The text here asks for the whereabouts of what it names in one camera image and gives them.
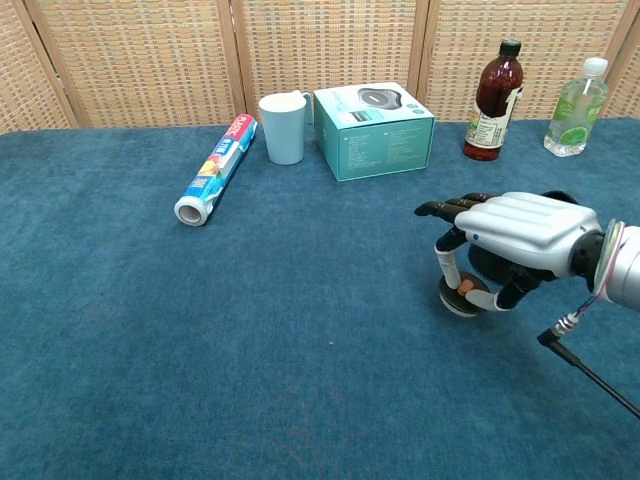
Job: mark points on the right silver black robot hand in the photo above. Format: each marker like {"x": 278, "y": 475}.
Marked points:
{"x": 530, "y": 225}

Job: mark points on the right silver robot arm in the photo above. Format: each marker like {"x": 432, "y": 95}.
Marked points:
{"x": 625, "y": 265}

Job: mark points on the black teapot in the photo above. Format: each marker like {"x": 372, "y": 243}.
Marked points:
{"x": 482, "y": 262}

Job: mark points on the clear plastic water bottle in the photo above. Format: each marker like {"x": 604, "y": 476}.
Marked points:
{"x": 575, "y": 120}

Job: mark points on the dark brown glass bottle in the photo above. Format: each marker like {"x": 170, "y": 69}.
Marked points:
{"x": 492, "y": 100}

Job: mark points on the teal product box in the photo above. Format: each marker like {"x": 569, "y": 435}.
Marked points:
{"x": 380, "y": 150}

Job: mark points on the white plastic cup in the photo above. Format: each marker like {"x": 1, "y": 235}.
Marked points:
{"x": 282, "y": 135}

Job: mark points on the plastic wrap roll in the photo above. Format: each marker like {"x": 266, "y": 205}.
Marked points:
{"x": 215, "y": 170}

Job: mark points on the blue table mat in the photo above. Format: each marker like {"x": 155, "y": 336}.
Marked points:
{"x": 200, "y": 350}

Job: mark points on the bamboo folding screen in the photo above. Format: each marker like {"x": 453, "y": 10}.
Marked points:
{"x": 150, "y": 60}

